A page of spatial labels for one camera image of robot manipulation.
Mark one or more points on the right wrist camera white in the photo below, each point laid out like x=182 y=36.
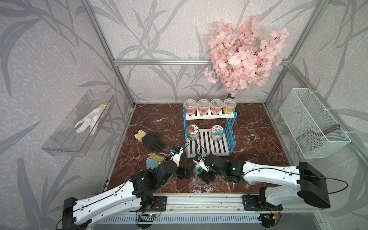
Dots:
x=198 y=159

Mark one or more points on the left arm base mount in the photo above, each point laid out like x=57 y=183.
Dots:
x=156 y=203

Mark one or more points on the white wire mesh basket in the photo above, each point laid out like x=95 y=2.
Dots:
x=302 y=111

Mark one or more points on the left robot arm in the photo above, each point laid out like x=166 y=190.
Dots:
x=134 y=194

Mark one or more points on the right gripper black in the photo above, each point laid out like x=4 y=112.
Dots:
x=203 y=177

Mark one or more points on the clear acrylic wall tray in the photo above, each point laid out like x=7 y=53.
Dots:
x=65 y=141

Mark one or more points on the pink artificial blossom tree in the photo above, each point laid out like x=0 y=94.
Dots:
x=240 y=58

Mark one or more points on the green label seed container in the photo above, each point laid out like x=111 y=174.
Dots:
x=197 y=170

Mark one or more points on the pink flower lid container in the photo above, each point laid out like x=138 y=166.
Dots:
x=217 y=133

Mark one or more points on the strawberry lid seed container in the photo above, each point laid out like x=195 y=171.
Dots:
x=192 y=132

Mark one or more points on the black work glove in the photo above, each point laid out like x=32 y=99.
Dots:
x=151 y=140

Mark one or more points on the clear seed container red label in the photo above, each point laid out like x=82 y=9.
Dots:
x=190 y=106

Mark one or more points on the white glove in tray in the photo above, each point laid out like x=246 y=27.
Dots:
x=91 y=120

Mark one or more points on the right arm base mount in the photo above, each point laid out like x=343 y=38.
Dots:
x=258 y=202

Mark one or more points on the blue white two-tier shelf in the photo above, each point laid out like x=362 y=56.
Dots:
x=204 y=141

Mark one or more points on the small clear container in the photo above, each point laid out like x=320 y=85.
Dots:
x=229 y=105

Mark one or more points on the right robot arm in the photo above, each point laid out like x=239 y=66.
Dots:
x=289 y=183

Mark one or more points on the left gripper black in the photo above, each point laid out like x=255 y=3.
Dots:
x=181 y=176

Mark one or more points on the wooden handled brush in basket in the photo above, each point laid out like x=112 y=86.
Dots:
x=313 y=139

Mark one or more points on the blue hand brush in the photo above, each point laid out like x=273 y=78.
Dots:
x=153 y=161

